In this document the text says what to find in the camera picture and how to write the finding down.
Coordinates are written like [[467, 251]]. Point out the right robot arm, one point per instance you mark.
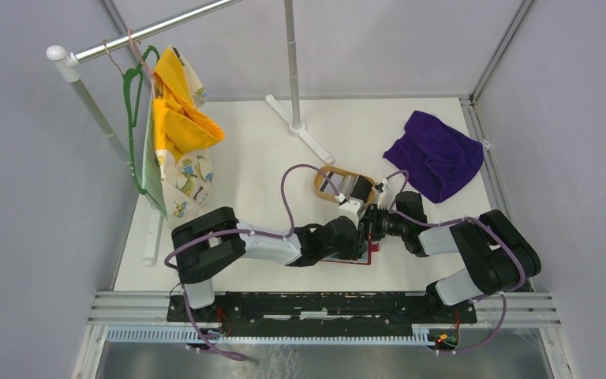
[[495, 255]]

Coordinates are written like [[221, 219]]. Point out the white cable duct strip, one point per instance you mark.
[[187, 334]]

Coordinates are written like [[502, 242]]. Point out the oval wooden tray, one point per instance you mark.
[[363, 189]]

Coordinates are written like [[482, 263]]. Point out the red card holder wallet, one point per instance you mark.
[[370, 253]]

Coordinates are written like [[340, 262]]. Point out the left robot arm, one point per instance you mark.
[[210, 243]]

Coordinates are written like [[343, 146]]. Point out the purple cloth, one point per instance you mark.
[[440, 160]]

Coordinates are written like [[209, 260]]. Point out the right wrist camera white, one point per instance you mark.
[[381, 190]]

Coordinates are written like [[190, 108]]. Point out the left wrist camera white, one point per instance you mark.
[[352, 209]]

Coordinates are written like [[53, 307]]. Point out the silver credit card in tray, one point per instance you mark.
[[343, 183]]

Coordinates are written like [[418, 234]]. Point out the metal clothes rack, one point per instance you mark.
[[67, 63]]

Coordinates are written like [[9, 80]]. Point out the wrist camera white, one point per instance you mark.
[[352, 209], [381, 190]]

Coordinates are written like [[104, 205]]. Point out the yellow dinosaur print garment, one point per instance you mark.
[[182, 138]]

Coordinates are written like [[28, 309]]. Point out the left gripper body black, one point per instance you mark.
[[350, 250]]

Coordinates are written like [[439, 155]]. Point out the green clothes hanger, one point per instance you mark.
[[132, 86]]

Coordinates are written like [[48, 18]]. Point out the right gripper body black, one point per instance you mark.
[[382, 223]]

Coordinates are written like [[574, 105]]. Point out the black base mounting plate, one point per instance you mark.
[[328, 314]]

